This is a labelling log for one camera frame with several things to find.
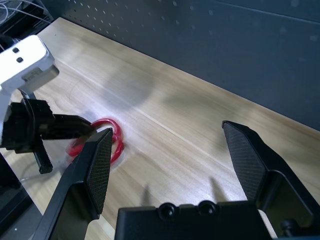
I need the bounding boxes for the grey perforated pegboard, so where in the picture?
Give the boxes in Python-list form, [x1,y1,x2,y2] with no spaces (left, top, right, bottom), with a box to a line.
[59,0,320,132]

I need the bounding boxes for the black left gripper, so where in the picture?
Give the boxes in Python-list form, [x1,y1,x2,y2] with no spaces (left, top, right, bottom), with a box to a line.
[1,98,94,175]

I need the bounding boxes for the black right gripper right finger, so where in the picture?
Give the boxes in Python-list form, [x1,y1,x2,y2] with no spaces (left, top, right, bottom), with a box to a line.
[221,120,320,230]

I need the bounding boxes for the black floor equipment box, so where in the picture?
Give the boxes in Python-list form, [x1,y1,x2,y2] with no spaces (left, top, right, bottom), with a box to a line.
[0,0,55,41]

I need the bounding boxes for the grey loose cable bundle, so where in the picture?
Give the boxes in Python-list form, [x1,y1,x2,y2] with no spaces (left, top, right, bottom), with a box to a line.
[0,0,50,26]

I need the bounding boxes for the red handled scissors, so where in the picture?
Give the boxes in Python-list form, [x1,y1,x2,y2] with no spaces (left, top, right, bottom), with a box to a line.
[65,118,126,166]

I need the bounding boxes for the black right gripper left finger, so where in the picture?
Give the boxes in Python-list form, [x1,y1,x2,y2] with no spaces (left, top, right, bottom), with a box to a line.
[32,127,114,240]

